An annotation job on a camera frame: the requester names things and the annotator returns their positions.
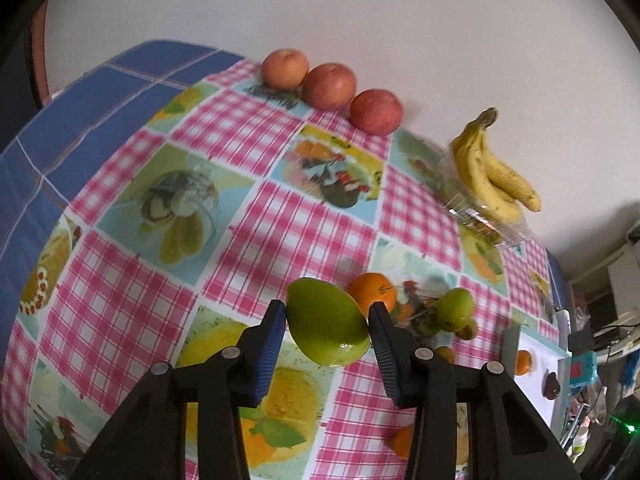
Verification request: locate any yellow banana bunch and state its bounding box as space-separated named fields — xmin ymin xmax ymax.
xmin=451 ymin=107 xmax=542 ymax=223

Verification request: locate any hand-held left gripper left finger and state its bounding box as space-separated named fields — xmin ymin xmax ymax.
xmin=72 ymin=299 xmax=287 ymax=480

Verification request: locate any teal box with red label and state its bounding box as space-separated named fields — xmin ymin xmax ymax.
xmin=567 ymin=350 xmax=600 ymax=391

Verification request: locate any white box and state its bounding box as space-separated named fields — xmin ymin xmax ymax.
xmin=552 ymin=310 xmax=572 ymax=352

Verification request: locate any large orange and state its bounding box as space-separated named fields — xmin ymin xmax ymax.
xmin=391 ymin=424 xmax=416 ymax=461
xmin=347 ymin=272 xmax=399 ymax=318

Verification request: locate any white tray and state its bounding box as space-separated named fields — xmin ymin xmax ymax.
xmin=500 ymin=325 xmax=573 ymax=436

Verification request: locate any pink checked printed tablecloth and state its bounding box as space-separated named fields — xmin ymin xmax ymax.
xmin=0 ymin=57 xmax=571 ymax=480

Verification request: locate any blue checked blanket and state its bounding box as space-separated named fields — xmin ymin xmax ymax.
xmin=0 ymin=39 xmax=241 ymax=321

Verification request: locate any black device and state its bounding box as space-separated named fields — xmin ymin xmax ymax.
xmin=567 ymin=330 xmax=594 ymax=353

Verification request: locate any white shelf unit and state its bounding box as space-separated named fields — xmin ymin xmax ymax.
xmin=570 ymin=200 xmax=640 ymax=361

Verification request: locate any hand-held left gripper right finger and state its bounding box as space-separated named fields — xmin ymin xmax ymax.
xmin=368 ymin=302 xmax=583 ymax=480

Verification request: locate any red apple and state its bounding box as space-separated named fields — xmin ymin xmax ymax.
xmin=301 ymin=62 xmax=358 ymax=111
xmin=261 ymin=48 xmax=309 ymax=90
xmin=349 ymin=89 xmax=405 ymax=136

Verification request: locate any round green fruit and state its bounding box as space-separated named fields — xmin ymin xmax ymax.
xmin=436 ymin=287 xmax=475 ymax=333

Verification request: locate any clear plastic container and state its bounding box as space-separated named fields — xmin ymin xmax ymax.
xmin=440 ymin=147 xmax=535 ymax=250

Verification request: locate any oblong green mango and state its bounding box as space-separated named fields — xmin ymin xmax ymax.
xmin=286 ymin=278 xmax=372 ymax=367

